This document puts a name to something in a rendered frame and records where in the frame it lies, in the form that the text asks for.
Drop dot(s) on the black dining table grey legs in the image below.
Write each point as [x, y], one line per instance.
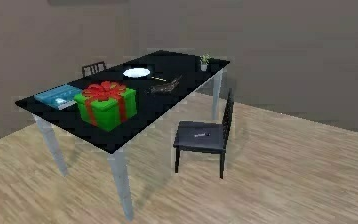
[160, 100]

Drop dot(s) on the black dining chair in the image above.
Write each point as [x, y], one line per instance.
[203, 136]

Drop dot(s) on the dark brown dining chair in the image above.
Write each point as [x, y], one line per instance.
[93, 68]

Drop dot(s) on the blue book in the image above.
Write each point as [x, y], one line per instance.
[55, 96]

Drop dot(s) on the small black remote control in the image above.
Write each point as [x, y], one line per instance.
[202, 135]

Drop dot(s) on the small potted green plant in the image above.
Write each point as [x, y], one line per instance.
[204, 62]

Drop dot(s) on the white plate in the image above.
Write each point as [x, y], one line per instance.
[136, 72]

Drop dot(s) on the green gift box red ribbon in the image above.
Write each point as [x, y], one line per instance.
[108, 108]

